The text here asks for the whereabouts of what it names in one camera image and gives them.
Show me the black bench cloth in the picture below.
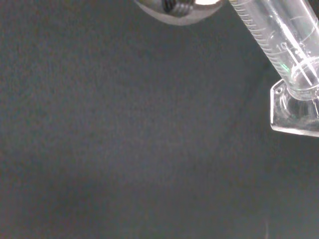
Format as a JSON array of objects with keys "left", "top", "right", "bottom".
[{"left": 0, "top": 0, "right": 319, "bottom": 239}]

